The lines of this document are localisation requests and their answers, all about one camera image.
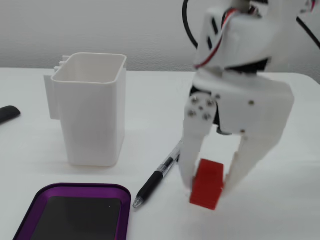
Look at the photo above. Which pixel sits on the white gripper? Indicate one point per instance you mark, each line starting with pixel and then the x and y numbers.
pixel 252 100

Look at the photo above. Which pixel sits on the red cube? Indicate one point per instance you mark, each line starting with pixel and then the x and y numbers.
pixel 207 185

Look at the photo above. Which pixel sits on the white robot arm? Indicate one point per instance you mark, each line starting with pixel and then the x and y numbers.
pixel 247 40

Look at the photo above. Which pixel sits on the white plastic box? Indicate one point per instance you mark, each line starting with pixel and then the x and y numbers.
pixel 87 120

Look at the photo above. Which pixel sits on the black clear ballpoint pen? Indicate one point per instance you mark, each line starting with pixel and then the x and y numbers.
pixel 152 181

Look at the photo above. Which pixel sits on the purple metal tray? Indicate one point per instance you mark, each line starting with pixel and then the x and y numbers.
pixel 75 217

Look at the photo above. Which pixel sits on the black rounded object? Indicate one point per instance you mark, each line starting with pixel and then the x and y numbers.
pixel 10 113

